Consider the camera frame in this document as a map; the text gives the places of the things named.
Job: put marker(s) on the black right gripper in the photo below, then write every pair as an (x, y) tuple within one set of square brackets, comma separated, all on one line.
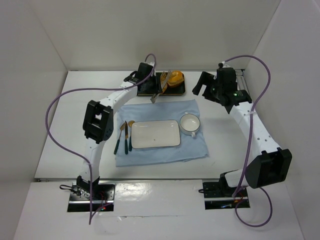
[(208, 85)]

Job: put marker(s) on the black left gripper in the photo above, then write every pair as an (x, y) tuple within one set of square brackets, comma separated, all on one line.
[(155, 83)]

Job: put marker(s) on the metal tongs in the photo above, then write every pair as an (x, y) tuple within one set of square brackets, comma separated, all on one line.
[(164, 78)]

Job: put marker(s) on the orange bagel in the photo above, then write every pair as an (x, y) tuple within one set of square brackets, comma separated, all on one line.
[(176, 79)]

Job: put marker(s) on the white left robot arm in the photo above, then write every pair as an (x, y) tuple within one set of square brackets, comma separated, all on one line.
[(98, 125)]

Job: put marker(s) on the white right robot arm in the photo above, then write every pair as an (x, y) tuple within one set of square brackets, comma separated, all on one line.
[(267, 162)]

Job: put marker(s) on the dark green serving tray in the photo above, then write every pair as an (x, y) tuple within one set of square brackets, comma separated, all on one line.
[(176, 91)]

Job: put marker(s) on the white rectangular plate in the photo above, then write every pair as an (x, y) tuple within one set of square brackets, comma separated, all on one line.
[(155, 134)]

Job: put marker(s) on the gold spoon green handle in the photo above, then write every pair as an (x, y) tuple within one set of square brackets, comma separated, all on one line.
[(130, 124)]

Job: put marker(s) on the white bowl with handles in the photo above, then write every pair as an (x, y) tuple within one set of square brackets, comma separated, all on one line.
[(189, 124)]

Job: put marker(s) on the gold knife green handle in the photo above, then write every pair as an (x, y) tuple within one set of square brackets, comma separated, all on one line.
[(126, 148)]

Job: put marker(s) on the gold fork green handle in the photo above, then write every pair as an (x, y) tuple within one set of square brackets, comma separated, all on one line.
[(122, 127)]

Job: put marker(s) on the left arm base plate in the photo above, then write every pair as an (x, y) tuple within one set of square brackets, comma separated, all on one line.
[(79, 200)]

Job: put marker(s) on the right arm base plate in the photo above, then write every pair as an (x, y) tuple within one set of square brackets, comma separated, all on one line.
[(217, 198)]

